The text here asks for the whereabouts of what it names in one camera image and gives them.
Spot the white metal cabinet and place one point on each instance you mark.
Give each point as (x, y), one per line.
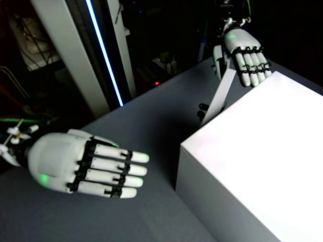
(257, 151)

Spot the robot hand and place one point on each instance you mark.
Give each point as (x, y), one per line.
(54, 156)
(238, 40)

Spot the white upright column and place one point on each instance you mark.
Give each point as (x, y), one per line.
(73, 58)

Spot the blue-white light strip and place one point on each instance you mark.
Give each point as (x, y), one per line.
(106, 55)

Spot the black-headed key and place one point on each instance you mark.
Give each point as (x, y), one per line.
(203, 106)

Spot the grey table cloth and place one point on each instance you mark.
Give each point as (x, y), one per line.
(101, 216)

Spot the dark key fob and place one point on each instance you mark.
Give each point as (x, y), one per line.
(200, 114)

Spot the white cabinet door with keys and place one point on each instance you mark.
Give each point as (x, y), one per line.
(219, 95)

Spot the white power adapter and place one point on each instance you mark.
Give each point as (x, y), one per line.
(166, 63)

